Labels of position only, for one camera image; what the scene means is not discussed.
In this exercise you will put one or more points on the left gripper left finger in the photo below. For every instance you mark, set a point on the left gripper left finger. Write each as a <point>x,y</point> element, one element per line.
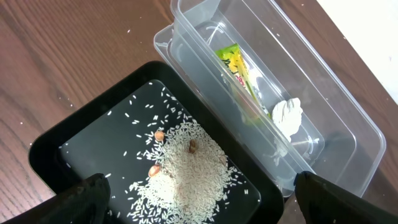
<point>85,202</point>

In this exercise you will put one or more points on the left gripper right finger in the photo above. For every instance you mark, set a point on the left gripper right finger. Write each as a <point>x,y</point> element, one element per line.
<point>321,201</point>

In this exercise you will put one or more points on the white tissue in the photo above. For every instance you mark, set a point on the white tissue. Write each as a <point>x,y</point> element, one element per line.
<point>287,116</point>

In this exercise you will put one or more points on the rice pile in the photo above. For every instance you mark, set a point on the rice pile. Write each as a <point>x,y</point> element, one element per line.
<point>190,188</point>

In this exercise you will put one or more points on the yellow green snack wrapper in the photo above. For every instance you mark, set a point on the yellow green snack wrapper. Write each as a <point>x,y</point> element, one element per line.
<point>232,57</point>

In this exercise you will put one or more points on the bottom peanut in rice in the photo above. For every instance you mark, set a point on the bottom peanut in rice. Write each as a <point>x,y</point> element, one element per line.
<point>154,170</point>

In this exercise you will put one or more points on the peanut in rice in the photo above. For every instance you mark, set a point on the peanut in rice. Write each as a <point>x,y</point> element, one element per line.
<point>192,146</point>
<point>159,136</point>
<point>154,170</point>

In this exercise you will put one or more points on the black plastic tray bin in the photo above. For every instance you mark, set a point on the black plastic tray bin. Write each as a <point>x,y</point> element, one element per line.
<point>260,201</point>

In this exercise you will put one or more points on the top peanut in rice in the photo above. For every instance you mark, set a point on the top peanut in rice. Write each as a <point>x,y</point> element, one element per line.
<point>159,136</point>

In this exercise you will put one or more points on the middle peanut in rice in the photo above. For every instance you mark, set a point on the middle peanut in rice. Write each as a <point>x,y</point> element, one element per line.
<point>192,146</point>

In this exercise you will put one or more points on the clear plastic bin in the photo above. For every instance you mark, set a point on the clear plastic bin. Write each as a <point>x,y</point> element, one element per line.
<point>337,140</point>

